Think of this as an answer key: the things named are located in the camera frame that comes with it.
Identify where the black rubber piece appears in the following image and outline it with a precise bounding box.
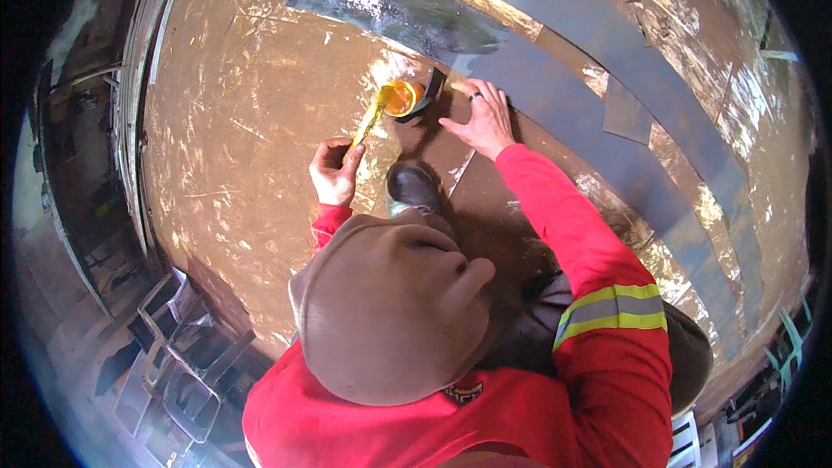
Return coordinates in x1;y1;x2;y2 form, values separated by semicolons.
395;67;449;125

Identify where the cluttered workshop shelf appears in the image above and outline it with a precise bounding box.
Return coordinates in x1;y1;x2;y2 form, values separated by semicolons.
29;45;153;319

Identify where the cup of orange glue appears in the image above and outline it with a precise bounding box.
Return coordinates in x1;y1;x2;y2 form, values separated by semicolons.
381;79;425;118

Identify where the person's left hand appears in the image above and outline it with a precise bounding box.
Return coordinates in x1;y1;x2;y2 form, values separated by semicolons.
309;136;367;208

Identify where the long gray rubber strip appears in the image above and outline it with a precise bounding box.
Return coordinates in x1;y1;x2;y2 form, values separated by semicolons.
325;0;765;316

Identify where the white plastic chair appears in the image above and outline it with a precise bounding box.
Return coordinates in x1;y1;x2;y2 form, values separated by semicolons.
668;409;704;468

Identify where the person's body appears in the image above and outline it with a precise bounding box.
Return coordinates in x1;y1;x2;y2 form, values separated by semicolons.
242;208;674;468

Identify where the person's right hand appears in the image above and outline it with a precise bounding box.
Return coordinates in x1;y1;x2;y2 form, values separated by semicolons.
439;78;518;162

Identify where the small gray rubber offcut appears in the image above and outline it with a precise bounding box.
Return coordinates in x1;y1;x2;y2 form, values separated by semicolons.
602;88;655;146

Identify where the glue brush with yellow bristles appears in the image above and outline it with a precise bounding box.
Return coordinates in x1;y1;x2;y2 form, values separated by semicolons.
351;84;395;150

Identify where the gray rubber strip with wet end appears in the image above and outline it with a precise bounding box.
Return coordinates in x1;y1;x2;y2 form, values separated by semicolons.
286;0;748;365

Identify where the green metal frame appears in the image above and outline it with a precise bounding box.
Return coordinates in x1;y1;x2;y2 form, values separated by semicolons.
762;296;815;394

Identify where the heap of metal frames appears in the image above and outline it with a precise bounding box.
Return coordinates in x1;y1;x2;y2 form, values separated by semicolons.
94;266;257;446

